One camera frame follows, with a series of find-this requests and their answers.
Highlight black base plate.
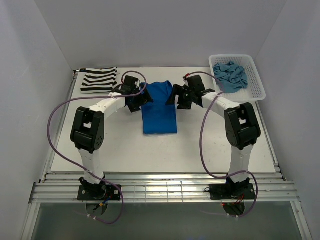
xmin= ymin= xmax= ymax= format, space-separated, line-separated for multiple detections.
xmin=76 ymin=184 xmax=122 ymax=202
xmin=204 ymin=183 xmax=256 ymax=200

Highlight small label sticker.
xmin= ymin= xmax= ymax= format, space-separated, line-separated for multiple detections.
xmin=79 ymin=68 xmax=87 ymax=73

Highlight black white striped tank top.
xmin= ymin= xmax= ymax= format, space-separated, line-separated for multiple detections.
xmin=80 ymin=67 xmax=118 ymax=95

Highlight aluminium frame rails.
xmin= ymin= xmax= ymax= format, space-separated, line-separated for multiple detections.
xmin=21 ymin=68 xmax=313 ymax=240

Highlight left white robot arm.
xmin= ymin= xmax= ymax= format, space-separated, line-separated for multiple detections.
xmin=70 ymin=75 xmax=153 ymax=200

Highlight blue tank top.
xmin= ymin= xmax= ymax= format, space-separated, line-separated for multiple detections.
xmin=141 ymin=81 xmax=178 ymax=135

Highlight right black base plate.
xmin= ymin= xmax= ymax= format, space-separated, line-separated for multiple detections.
xmin=204 ymin=183 xmax=256 ymax=200

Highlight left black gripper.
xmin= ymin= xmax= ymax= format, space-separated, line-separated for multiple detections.
xmin=127 ymin=83 xmax=153 ymax=113

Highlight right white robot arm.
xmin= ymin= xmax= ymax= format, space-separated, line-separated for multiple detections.
xmin=166 ymin=75 xmax=261 ymax=200

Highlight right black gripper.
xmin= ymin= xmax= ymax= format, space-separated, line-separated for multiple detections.
xmin=165 ymin=84 xmax=195 ymax=111

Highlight light teal tank top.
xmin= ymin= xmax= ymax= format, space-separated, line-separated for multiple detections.
xmin=212 ymin=61 xmax=249 ymax=94

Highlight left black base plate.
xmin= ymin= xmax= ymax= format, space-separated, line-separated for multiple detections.
xmin=76 ymin=184 xmax=122 ymax=202

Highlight white plastic basket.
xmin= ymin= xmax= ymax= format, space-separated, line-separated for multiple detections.
xmin=209 ymin=54 xmax=266 ymax=102

